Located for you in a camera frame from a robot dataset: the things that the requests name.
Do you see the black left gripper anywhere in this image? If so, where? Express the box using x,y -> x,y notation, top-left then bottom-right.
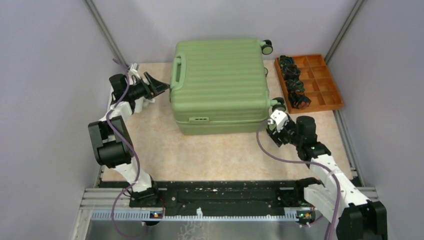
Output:
126,71 -> 171,100

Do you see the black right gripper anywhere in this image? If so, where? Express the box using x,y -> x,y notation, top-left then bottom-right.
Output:
268,118 -> 303,147

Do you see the green suitcase blue lining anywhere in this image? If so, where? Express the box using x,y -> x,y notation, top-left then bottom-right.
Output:
169,38 -> 271,135

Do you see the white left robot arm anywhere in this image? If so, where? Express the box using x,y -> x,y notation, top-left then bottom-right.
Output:
88,63 -> 170,207

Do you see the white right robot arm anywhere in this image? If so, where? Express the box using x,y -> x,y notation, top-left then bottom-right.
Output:
257,108 -> 389,240

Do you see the white folded towel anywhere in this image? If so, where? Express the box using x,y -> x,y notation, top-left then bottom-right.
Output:
107,79 -> 156,115

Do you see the suitcase wheel middle right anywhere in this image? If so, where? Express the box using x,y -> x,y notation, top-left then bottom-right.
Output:
271,97 -> 287,112

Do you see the dark bundle in tray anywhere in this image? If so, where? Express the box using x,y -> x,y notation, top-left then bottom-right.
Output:
281,64 -> 301,81
278,55 -> 295,69
285,78 -> 305,93
288,92 -> 312,110

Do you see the orange compartment tray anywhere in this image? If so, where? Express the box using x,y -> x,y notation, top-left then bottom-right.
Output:
274,54 -> 344,114

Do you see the white slotted cable duct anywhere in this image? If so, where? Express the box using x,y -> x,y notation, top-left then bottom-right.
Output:
90,208 -> 314,222

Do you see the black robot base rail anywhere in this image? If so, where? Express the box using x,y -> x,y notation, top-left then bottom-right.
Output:
129,180 -> 316,217

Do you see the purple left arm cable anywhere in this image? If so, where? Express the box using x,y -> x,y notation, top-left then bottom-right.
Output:
105,58 -> 148,239

